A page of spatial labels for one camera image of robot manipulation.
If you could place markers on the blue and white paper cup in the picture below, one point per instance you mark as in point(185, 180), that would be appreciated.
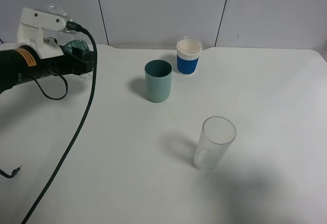
point(188, 53)

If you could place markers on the clear plastic water bottle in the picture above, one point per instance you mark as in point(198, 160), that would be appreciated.
point(66, 40)

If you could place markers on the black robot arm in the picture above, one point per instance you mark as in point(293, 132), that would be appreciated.
point(23, 65)

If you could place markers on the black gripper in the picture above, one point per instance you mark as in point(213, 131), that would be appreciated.
point(79, 61)

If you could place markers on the teal plastic cup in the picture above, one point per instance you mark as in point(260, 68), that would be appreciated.
point(158, 75)

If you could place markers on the clear drinking glass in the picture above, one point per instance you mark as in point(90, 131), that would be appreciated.
point(217, 134)

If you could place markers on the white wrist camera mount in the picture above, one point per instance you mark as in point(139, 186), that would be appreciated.
point(31, 32)

